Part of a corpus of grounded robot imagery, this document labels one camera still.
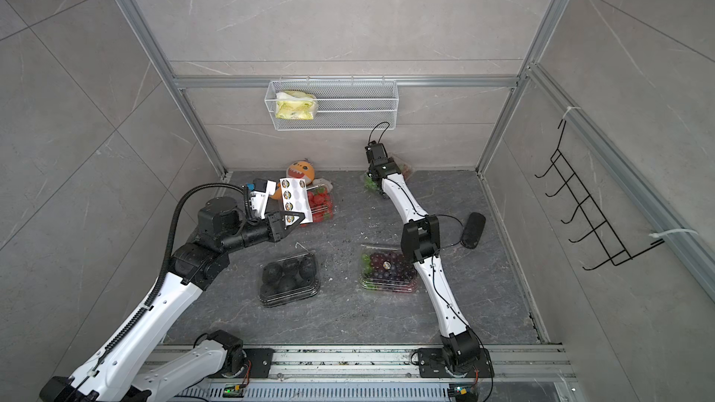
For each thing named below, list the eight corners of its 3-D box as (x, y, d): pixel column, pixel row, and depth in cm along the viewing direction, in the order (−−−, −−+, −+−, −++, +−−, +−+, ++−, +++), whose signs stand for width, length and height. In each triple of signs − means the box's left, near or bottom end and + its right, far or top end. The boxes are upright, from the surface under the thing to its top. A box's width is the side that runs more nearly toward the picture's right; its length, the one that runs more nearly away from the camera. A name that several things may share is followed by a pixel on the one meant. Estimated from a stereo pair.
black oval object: (457, 243, 99) (459, 239, 97) (469, 214, 108) (471, 209, 106) (474, 251, 97) (477, 247, 95) (485, 220, 106) (488, 216, 104)
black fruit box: (266, 311, 84) (258, 303, 78) (266, 272, 92) (260, 262, 86) (321, 300, 86) (318, 291, 80) (317, 262, 94) (314, 252, 88)
